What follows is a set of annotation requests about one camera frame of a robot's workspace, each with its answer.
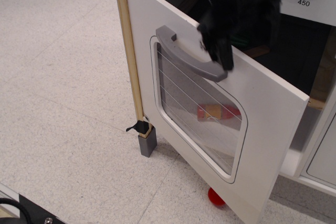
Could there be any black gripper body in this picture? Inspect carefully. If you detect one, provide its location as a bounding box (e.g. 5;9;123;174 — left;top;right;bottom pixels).
197;0;281;45

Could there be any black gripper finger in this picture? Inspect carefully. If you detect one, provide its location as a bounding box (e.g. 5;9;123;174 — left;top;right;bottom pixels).
266;12;281;48
201;29;234;71

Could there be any grey oven door handle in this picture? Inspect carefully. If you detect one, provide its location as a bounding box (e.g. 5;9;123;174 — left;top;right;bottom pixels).
155;25;228;82

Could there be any white oven door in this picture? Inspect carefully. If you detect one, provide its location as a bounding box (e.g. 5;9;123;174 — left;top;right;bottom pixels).
128;0;309;223

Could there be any white toy oven cabinet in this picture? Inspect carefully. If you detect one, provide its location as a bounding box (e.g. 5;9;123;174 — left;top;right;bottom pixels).
166;0;335;195

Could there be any wooden spatula in oven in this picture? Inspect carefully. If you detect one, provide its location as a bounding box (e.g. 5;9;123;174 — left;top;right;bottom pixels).
244;45;270;58

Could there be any red toy bottle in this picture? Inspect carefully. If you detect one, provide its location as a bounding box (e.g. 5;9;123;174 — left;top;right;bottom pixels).
197;104;241;121

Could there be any black tape strip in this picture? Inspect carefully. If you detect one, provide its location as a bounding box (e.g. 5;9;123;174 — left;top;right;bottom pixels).
126;120;149;134

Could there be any grey leg foot cap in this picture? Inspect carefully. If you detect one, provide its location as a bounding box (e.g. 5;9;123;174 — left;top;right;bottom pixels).
138;127;157;158

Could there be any white drawer front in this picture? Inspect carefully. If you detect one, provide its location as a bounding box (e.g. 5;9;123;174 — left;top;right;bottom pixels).
307;115;335;187

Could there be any red ball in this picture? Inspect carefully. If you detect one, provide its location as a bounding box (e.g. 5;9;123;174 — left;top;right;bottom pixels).
208;188;226;207

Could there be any wooden corner leg post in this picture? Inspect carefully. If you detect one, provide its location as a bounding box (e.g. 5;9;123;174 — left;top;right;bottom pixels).
112;0;149;140

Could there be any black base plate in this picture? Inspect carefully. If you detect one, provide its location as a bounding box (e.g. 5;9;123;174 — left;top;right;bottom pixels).
19;195;65;224

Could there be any black cable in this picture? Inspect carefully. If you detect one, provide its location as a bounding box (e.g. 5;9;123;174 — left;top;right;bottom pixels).
0;197;34;224

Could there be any aluminium rail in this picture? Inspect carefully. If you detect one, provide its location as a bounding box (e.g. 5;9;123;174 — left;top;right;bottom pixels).
0;183;20;218

